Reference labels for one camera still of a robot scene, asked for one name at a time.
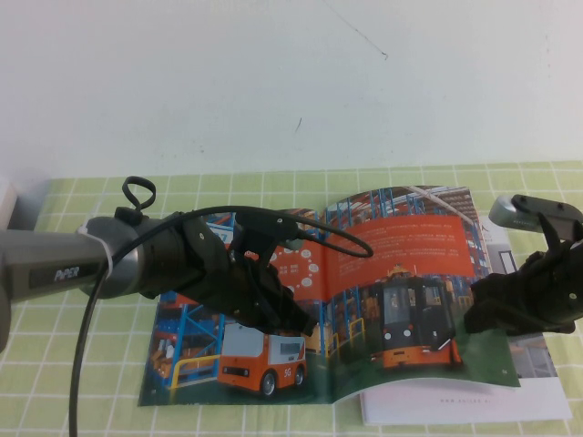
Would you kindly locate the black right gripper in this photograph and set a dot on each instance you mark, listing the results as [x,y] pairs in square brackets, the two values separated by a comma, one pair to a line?
[546,291]

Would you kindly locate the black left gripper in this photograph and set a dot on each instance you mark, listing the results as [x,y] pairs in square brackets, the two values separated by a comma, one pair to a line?
[228,282]

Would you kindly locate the colourful printed brochure book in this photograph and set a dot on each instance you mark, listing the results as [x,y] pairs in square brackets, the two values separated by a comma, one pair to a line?
[410,255]

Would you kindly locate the white zip tie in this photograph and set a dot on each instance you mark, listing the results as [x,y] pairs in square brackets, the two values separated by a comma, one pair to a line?
[105,255]

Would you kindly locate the green checkered tablecloth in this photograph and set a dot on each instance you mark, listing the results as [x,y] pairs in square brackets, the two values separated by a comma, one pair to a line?
[45,387]

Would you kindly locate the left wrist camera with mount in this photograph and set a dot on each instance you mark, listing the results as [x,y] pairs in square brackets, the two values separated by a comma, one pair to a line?
[264,225]

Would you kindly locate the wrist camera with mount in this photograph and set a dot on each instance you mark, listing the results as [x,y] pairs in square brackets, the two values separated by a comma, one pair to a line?
[505,214]
[264,225]

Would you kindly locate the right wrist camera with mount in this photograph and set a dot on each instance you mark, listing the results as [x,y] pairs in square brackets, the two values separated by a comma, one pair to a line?
[505,214]

